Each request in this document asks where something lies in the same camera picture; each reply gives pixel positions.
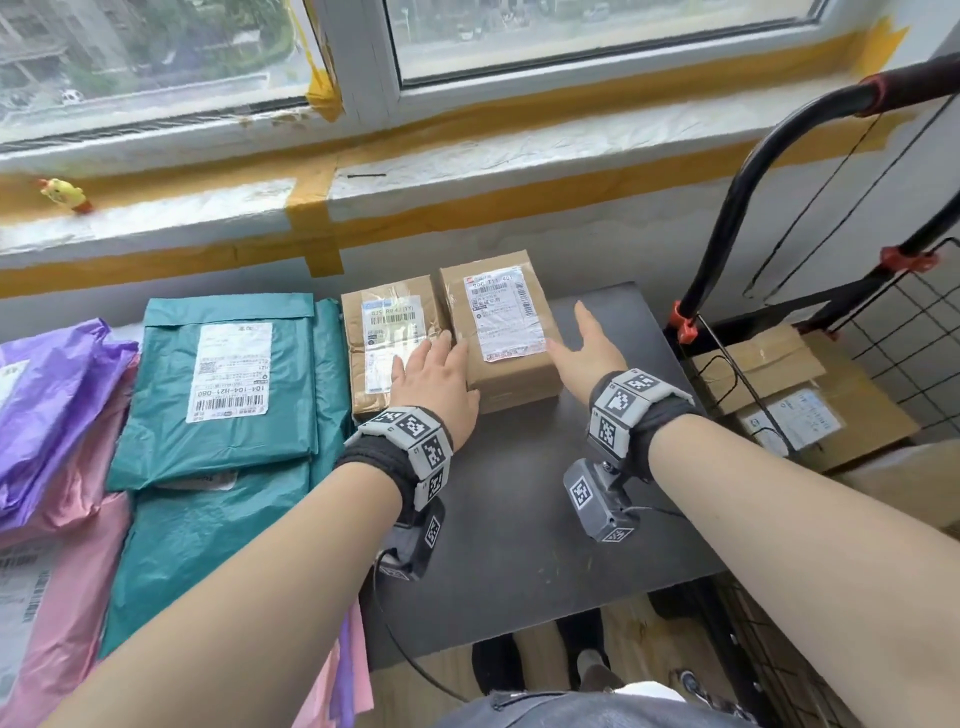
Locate person's right hand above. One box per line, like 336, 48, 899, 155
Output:
545, 301, 630, 406

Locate person's left hand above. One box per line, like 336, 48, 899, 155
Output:
389, 329, 481, 451

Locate brown cardboard box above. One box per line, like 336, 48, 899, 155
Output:
731, 329, 922, 475
438, 251, 565, 415
828, 438, 960, 530
689, 322, 826, 418
341, 275, 451, 421

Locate black wire cart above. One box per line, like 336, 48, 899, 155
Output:
667, 52, 960, 728

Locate purple plastic package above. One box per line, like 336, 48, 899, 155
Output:
0, 318, 142, 530
328, 611, 355, 728

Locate person's right forearm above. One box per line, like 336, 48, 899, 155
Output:
646, 413, 960, 728

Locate person's left forearm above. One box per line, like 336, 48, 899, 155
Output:
44, 463, 406, 728

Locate right marker wristband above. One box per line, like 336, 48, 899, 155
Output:
586, 367, 706, 481

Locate marker wristband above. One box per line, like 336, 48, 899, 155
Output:
335, 406, 455, 523
586, 367, 706, 481

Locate left marker wristband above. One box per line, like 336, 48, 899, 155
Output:
335, 406, 455, 523

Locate yellow tape piece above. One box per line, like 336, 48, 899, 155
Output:
303, 63, 346, 125

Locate white framed window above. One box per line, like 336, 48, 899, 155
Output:
0, 0, 886, 159

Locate yellow rubber duck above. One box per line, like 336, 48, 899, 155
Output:
38, 177, 95, 215

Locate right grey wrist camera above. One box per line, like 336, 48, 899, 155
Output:
562, 457, 643, 545

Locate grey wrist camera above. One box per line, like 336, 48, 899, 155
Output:
562, 457, 643, 545
374, 498, 448, 583

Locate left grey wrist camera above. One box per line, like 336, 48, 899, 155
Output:
374, 498, 448, 583

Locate left black camera cable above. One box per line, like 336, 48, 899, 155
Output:
371, 551, 470, 703

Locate black elastic cord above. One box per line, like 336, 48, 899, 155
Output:
742, 97, 960, 305

